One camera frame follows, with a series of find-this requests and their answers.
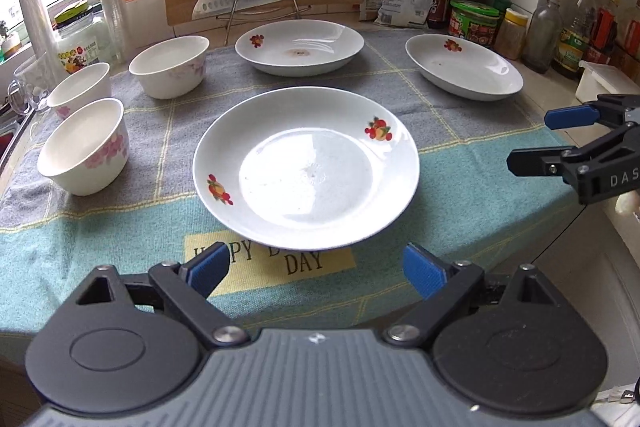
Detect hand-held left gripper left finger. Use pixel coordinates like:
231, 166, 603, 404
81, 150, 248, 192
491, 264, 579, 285
75, 242, 251, 349

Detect white plastic container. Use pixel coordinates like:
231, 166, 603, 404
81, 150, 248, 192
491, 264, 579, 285
575, 61, 640, 105

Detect oil bottle red label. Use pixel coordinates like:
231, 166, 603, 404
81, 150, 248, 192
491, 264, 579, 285
590, 0, 620, 64

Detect white bowl faint pink flowers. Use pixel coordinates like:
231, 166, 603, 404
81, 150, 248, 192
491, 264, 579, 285
128, 35, 210, 100

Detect clear glass mug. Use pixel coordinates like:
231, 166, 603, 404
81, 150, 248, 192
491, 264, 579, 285
7, 53, 56, 115

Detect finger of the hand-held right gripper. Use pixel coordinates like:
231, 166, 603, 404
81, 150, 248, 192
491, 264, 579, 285
545, 94, 640, 130
507, 124, 640, 178

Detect white plate two fruit prints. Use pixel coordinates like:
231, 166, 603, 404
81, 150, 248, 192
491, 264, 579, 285
193, 87, 420, 252

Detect metal sink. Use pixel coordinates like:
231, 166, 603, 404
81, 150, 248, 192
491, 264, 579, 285
0, 107, 28, 178

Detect sauce jar wide green lid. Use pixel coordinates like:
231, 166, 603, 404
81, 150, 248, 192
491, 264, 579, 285
448, 0, 502, 46

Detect wrapped stack of plastic cups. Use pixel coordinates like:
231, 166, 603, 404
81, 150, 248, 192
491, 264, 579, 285
16, 0, 60, 75

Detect glass bottle red cap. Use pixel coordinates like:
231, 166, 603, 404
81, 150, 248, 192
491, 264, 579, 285
522, 0, 563, 74

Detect grey teal checked cloth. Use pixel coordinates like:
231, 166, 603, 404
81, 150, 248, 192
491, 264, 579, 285
0, 32, 576, 338

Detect white plate red flower print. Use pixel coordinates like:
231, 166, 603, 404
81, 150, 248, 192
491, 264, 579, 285
235, 19, 365, 76
405, 33, 524, 102

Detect spice jar yellow lid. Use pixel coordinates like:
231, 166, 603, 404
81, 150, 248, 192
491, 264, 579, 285
499, 8, 529, 60

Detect small potted plant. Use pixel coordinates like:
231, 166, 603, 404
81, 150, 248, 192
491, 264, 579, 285
0, 19, 22, 58

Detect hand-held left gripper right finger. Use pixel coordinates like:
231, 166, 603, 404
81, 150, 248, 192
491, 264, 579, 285
382, 243, 556, 348

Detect glass jar green lid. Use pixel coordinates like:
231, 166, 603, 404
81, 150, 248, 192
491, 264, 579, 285
52, 1, 115, 75

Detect clear oil bottle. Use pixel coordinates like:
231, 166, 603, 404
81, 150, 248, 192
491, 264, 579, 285
616, 0, 640, 58

